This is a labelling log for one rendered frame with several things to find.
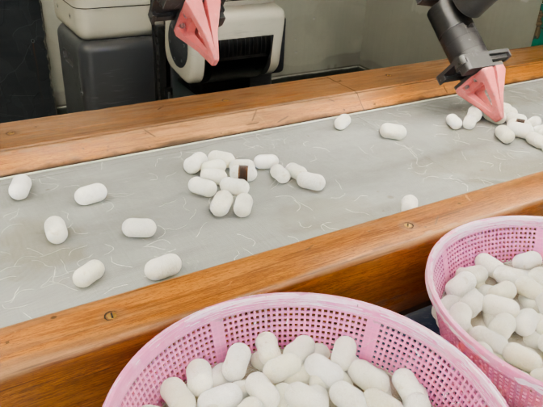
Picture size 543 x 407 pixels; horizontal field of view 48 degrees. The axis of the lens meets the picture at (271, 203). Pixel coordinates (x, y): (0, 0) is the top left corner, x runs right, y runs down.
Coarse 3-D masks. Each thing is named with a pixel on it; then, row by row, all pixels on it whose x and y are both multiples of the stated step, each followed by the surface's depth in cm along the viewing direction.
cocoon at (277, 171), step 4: (276, 164) 74; (272, 168) 74; (276, 168) 73; (280, 168) 73; (284, 168) 74; (272, 172) 74; (276, 172) 73; (280, 172) 73; (284, 172) 73; (288, 172) 73; (272, 176) 74; (276, 176) 73; (280, 176) 73; (284, 176) 72; (288, 176) 73; (280, 180) 73; (284, 180) 73; (288, 180) 73
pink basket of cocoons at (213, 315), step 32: (192, 320) 47; (256, 320) 50; (288, 320) 50; (352, 320) 50; (384, 320) 49; (160, 352) 45; (192, 352) 47; (224, 352) 49; (384, 352) 49; (416, 352) 47; (448, 352) 45; (128, 384) 42; (160, 384) 45; (448, 384) 45; (480, 384) 43
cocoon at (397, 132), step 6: (384, 126) 86; (390, 126) 86; (396, 126) 86; (402, 126) 86; (384, 132) 86; (390, 132) 86; (396, 132) 86; (402, 132) 86; (390, 138) 87; (396, 138) 86; (402, 138) 86
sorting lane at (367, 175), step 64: (320, 128) 89; (448, 128) 92; (0, 192) 69; (64, 192) 69; (128, 192) 70; (256, 192) 71; (320, 192) 72; (384, 192) 73; (448, 192) 73; (0, 256) 58; (64, 256) 58; (128, 256) 59; (192, 256) 59; (0, 320) 50
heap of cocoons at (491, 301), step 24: (480, 264) 61; (504, 264) 63; (528, 264) 61; (456, 288) 56; (480, 288) 59; (504, 288) 56; (528, 288) 57; (432, 312) 56; (456, 312) 53; (480, 312) 56; (504, 312) 54; (528, 312) 54; (480, 336) 51; (504, 336) 51; (528, 336) 53; (504, 360) 50; (528, 360) 49
